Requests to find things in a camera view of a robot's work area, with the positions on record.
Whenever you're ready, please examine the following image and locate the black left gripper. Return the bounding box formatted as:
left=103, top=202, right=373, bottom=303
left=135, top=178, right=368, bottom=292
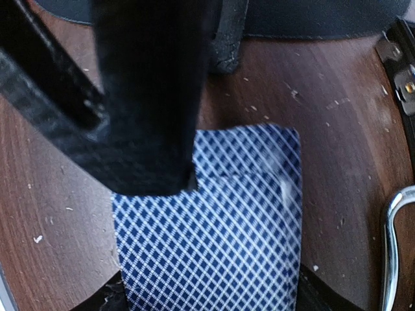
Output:
left=1, top=1, right=214, bottom=196

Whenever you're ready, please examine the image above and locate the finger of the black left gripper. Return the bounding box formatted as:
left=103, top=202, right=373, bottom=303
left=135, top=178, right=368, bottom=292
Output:
left=210, top=0, right=249, bottom=74

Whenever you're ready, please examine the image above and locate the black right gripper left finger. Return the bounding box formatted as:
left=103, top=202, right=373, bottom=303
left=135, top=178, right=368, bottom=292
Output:
left=71, top=271, right=129, bottom=311

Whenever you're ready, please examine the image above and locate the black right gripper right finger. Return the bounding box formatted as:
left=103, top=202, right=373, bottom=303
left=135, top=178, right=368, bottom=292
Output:
left=296, top=264, right=363, bottom=311

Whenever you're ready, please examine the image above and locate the blue checkered playing card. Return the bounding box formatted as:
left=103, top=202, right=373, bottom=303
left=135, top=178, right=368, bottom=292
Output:
left=112, top=124, right=302, bottom=310

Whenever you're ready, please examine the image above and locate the round black poker mat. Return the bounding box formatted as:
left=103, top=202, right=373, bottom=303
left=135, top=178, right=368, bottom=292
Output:
left=37, top=1, right=414, bottom=42

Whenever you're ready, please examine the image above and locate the black poker chip case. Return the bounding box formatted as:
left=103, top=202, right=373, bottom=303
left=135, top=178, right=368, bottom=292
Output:
left=375, top=16, right=415, bottom=311

